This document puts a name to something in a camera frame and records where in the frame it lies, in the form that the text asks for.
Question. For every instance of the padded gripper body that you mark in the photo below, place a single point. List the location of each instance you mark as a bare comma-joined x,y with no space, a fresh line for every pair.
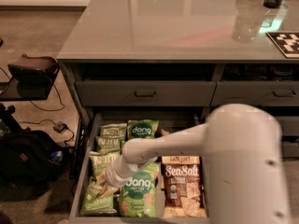
111,175

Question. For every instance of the green Kettle jalapeno bag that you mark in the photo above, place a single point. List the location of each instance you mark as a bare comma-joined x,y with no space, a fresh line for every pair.
93,205

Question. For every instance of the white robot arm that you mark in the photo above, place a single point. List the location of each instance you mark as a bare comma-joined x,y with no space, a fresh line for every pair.
240,145

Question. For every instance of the front green Dang chip bag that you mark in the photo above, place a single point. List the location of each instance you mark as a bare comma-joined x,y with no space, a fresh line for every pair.
138,195

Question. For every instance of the green dang chip bag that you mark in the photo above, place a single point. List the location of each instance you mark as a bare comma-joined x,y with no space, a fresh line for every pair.
145,128
138,195

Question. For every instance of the rear green Kettle bag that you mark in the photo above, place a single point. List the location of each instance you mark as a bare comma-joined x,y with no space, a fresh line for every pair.
114,130

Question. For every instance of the rear green Dang chip bag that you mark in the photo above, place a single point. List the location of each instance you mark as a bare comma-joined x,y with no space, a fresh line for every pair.
145,128

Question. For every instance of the front brown sea salt bag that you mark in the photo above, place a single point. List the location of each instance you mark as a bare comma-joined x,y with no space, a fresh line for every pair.
182,186

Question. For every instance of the open grey middle drawer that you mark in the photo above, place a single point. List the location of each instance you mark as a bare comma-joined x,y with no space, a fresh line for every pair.
170,120

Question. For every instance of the grey top left drawer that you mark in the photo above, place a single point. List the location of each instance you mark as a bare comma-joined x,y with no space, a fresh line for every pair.
144,93

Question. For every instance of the grey cabinet counter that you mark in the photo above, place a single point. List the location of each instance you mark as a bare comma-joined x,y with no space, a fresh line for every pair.
183,40

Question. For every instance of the grey top right drawer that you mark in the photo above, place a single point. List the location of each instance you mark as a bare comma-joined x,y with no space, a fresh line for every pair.
264,93

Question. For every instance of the grey bottom right drawer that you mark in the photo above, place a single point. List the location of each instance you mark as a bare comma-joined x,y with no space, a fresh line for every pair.
290,150

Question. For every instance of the grey middle right drawer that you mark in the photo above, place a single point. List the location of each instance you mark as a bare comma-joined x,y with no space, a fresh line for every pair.
290,125

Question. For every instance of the black power adapter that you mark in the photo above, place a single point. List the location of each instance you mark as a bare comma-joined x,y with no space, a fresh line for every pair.
59,127

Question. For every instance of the black backpack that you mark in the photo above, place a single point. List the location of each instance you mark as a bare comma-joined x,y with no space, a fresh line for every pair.
31,158

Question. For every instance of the dark box on stand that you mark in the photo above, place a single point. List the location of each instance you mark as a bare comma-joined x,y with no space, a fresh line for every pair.
34,75

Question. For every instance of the black white fiducial tag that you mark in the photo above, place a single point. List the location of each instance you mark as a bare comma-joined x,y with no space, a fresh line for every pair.
286,42

